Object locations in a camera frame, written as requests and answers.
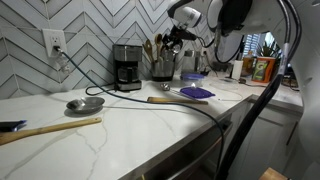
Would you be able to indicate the steel dishwasher front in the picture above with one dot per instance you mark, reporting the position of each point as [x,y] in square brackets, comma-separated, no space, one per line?
[187,161]

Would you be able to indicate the black steel coffee maker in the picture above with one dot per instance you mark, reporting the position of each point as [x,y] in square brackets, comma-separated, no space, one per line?
[126,60]

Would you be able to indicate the wooden spoon in holder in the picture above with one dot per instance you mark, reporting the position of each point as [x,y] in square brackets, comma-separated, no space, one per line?
[148,49]
[158,41]

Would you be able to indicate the white paper towel roll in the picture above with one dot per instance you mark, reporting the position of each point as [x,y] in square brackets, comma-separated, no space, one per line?
[237,69]

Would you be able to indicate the metal ladle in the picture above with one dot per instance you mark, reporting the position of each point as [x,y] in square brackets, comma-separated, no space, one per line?
[166,87]

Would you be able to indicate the green potted plant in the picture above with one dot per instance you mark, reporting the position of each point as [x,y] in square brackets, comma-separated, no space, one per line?
[269,48]

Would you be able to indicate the glass electric kettle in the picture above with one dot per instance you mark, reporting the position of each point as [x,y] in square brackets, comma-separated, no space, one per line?
[190,61]

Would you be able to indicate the wooden spatula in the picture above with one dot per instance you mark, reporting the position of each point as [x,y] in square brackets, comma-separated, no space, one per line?
[167,100]

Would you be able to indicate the clear container purple lid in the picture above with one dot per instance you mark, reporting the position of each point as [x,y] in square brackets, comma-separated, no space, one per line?
[191,79]

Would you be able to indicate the purple plastic plate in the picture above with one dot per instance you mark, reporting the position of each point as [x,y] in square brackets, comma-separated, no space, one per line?
[196,92]

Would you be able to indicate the steel utensil holder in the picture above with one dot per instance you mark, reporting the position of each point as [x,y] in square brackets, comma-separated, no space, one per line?
[162,71]

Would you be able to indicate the white wall outlet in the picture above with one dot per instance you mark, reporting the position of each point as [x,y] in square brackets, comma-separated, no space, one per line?
[54,38]

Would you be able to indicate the blue black object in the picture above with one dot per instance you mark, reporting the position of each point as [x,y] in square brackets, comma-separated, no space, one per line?
[12,126]

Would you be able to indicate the long wooden spoon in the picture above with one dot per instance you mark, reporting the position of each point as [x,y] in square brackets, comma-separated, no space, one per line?
[9,137]

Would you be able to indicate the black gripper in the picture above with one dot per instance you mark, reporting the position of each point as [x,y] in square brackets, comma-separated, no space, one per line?
[175,39]

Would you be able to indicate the amber bottle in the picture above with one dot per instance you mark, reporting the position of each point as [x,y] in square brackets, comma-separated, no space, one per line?
[248,60]

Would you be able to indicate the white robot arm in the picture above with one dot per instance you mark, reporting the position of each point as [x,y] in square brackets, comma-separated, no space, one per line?
[295,26]

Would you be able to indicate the grey cabinet door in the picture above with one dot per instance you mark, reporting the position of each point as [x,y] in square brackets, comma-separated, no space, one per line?
[268,144]

